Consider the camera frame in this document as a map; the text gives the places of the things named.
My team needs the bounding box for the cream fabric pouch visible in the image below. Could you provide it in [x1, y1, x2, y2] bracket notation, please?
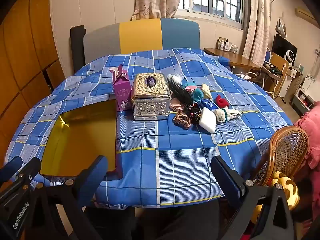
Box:
[201, 82, 213, 100]

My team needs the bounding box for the purple carton box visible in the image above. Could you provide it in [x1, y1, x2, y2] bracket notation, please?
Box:
[110, 64, 132, 112]

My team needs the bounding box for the dark green bag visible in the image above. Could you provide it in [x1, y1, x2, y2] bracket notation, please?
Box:
[262, 64, 283, 75]

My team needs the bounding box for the pink cloth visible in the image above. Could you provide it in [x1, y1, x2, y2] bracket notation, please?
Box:
[170, 97, 185, 112]

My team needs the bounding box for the barred window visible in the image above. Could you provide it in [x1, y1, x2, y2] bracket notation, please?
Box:
[177, 0, 244, 29]

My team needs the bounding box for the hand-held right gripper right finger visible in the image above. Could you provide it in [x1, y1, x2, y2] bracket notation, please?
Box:
[211, 156, 298, 240]

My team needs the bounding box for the air conditioner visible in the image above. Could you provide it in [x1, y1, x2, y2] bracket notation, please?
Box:
[295, 7, 317, 22]

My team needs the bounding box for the beige patterned curtain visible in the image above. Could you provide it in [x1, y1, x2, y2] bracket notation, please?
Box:
[242, 0, 272, 68]
[130, 0, 193, 22]

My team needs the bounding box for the ornate silver tissue box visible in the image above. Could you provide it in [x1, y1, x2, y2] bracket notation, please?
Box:
[131, 72, 172, 121]

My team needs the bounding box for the black monitor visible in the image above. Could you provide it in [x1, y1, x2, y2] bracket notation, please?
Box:
[271, 34, 298, 60]

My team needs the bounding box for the gold tin tray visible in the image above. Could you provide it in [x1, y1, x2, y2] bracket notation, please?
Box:
[39, 99, 123, 180]

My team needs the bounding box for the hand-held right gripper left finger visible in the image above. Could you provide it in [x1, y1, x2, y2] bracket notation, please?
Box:
[25, 155, 108, 240]

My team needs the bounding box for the rattan chair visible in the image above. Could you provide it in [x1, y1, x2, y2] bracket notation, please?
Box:
[251, 125, 309, 188]

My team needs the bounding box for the black hair piece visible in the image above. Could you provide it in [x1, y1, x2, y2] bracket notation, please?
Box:
[166, 74, 194, 108]

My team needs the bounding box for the red fuzzy sock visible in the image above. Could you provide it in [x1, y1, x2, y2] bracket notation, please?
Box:
[214, 94, 229, 108]

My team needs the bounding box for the blue plaid bedsheet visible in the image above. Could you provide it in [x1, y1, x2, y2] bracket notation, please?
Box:
[5, 47, 294, 209]

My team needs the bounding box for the yellow plush toy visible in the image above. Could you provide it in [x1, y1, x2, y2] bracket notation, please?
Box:
[250, 171, 300, 224]

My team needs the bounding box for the blue packet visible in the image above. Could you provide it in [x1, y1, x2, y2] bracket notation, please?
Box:
[200, 99, 218, 110]

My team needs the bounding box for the white knit sock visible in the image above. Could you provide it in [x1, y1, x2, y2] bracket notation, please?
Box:
[214, 107, 243, 123]

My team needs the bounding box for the brown pink scrunchie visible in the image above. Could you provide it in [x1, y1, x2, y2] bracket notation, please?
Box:
[173, 112, 192, 130]

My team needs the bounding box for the wooden chair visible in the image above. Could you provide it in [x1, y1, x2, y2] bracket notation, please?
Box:
[262, 52, 290, 100]

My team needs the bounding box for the low storage shelf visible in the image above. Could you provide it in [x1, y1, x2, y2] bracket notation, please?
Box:
[291, 87, 317, 110]

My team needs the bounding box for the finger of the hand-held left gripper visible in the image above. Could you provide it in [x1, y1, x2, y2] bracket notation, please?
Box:
[0, 156, 23, 183]
[14, 157, 42, 190]

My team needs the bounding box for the grey yellow blue headboard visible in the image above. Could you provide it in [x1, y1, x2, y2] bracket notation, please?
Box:
[83, 17, 201, 67]

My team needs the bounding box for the white fluffy hair tie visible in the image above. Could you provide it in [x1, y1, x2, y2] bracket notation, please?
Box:
[167, 73, 184, 83]

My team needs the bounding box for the teal pink fuzzy sock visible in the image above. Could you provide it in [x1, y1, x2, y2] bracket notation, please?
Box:
[181, 79, 203, 93]

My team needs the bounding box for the black rolled mat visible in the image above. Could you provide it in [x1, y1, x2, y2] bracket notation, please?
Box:
[70, 25, 87, 74]

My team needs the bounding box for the wooden side desk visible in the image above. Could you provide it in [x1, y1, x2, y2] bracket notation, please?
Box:
[204, 47, 262, 72]

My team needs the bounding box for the pink garment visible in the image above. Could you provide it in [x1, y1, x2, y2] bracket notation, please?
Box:
[294, 109, 320, 178]

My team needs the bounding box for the white sponge pad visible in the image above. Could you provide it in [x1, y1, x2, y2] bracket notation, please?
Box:
[199, 107, 217, 134]

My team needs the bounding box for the wooden wardrobe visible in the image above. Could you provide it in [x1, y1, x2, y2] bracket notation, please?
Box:
[0, 0, 65, 160]

